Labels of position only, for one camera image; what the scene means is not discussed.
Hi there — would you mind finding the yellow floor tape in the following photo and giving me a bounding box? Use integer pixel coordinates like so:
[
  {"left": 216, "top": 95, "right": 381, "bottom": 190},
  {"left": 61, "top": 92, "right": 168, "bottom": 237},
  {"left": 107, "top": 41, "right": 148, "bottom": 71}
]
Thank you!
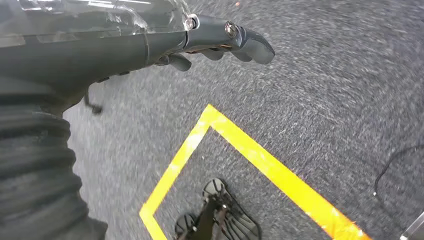
[{"left": 139, "top": 103, "right": 372, "bottom": 240}]

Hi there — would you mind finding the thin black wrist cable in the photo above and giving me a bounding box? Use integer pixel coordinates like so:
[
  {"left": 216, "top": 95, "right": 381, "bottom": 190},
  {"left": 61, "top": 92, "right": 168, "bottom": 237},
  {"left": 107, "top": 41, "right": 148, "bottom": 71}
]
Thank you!
[{"left": 83, "top": 91, "right": 104, "bottom": 116}]

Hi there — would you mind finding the grey metal bar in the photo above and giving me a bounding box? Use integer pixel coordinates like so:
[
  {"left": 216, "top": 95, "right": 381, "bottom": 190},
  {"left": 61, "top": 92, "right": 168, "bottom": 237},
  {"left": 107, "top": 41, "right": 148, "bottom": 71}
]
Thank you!
[{"left": 399, "top": 211, "right": 424, "bottom": 240}]

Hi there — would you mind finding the black robot foot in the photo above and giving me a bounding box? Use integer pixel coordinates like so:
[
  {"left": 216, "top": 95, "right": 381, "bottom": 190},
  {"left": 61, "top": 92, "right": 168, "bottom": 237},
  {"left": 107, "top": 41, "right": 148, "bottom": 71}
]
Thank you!
[{"left": 173, "top": 178, "right": 263, "bottom": 240}]

